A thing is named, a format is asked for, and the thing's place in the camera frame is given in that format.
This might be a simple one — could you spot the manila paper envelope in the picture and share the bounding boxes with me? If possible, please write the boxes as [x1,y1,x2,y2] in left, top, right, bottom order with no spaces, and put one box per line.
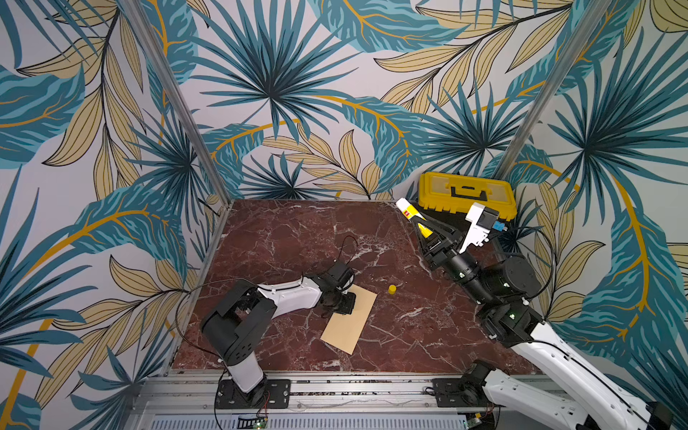
[321,285,377,355]

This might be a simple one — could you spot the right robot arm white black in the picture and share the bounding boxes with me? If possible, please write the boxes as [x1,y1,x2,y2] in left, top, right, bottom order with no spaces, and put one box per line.
[403,204,673,429]

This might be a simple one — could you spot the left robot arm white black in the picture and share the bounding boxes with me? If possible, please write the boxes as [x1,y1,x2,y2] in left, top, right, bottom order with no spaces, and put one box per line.
[201,261,356,404]

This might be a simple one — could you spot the yellow black toolbox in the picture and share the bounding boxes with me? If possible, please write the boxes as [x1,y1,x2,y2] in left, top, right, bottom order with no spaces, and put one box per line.
[419,172,518,221]

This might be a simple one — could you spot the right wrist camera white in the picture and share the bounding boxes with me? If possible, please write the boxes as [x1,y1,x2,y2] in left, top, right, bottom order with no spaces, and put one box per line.
[459,202,508,254]

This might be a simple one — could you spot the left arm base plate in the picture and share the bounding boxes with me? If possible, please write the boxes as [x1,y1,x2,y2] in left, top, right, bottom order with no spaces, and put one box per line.
[214,379,291,410]

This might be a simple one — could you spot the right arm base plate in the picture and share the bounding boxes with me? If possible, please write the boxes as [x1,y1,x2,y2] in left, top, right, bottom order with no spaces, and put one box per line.
[431,378,494,409]

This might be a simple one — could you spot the aluminium front rail frame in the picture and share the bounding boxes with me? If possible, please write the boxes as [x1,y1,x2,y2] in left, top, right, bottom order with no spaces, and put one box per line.
[123,372,598,430]

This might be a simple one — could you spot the right corner aluminium post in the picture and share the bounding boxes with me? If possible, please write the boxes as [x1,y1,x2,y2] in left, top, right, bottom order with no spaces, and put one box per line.
[492,0,612,180]

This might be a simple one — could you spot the corner aluminium post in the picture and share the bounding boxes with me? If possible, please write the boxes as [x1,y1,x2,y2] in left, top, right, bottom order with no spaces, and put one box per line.
[492,0,612,180]
[121,0,232,209]

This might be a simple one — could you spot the left corner aluminium post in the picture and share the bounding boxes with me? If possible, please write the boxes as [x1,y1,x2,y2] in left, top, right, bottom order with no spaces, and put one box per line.
[121,0,232,209]

